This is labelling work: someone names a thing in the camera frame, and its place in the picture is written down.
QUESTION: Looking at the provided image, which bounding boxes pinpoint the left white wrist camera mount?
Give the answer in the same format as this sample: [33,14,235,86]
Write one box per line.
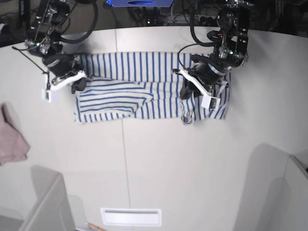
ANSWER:
[172,69,230,111]

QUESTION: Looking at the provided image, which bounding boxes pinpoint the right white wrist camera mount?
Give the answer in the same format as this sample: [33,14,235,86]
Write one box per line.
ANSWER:
[41,70,87,103]

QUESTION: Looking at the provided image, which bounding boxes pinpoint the blue white striped T-shirt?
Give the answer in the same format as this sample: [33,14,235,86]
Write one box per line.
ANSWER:
[74,52,231,125]

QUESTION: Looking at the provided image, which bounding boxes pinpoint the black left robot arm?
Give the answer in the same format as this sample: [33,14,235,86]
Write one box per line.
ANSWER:
[173,0,251,99]

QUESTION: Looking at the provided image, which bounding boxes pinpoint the black power strip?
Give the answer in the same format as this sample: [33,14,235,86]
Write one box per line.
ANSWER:
[194,14,218,27]

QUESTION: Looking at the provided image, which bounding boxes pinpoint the left grey partition panel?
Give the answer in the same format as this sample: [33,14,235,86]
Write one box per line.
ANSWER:
[0,166,76,231]

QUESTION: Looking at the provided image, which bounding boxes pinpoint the wooden stick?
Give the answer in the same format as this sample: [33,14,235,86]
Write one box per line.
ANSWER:
[87,223,105,231]

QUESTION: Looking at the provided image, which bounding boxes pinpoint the blue box device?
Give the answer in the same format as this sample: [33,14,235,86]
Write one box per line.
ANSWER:
[106,0,174,7]

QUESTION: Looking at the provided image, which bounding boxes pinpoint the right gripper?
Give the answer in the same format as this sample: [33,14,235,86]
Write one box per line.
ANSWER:
[42,53,87,94]

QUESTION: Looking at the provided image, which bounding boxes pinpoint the grey partition panel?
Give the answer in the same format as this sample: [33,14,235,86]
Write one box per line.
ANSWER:
[0,166,76,231]
[233,144,308,231]

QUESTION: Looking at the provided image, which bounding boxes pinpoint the pink folded cloth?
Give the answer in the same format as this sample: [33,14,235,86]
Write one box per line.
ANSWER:
[0,103,30,166]

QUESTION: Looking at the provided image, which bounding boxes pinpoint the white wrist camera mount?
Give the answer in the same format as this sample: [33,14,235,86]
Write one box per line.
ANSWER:
[172,69,230,111]
[41,70,87,103]

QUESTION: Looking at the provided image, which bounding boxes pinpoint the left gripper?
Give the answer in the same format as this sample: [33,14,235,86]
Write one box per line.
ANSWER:
[180,62,231,100]

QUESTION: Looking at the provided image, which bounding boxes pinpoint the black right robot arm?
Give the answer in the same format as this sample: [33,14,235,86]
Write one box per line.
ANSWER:
[25,0,98,93]

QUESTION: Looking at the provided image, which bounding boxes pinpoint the right grey partition panel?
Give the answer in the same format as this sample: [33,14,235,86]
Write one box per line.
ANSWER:
[233,144,308,231]

